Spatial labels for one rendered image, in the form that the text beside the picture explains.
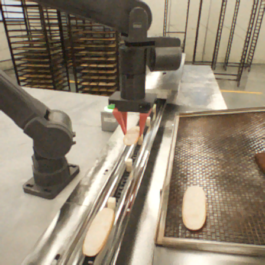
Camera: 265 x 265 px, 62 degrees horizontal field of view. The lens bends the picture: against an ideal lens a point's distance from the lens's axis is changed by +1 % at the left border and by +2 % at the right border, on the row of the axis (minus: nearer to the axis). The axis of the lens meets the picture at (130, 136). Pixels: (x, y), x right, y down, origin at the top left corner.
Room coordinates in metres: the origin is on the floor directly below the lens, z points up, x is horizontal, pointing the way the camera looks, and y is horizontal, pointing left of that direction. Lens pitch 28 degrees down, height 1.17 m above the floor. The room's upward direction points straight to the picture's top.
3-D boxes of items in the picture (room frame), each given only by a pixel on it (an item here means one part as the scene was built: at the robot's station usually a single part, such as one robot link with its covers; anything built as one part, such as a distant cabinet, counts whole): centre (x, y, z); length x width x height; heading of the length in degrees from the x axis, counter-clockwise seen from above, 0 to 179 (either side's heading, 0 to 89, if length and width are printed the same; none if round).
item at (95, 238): (0.27, 0.05, 0.86); 0.10 x 0.04 x 0.01; 166
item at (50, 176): (0.44, 0.19, 0.86); 0.12 x 0.09 x 0.08; 160
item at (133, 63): (0.49, -0.01, 1.10); 0.07 x 0.06 x 0.07; 104
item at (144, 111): (0.49, -0.01, 0.97); 0.07 x 0.07 x 0.09; 76
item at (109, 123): (0.75, 0.06, 0.84); 0.08 x 0.08 x 0.11; 76
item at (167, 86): (1.53, -0.26, 0.89); 1.25 x 0.18 x 0.09; 166
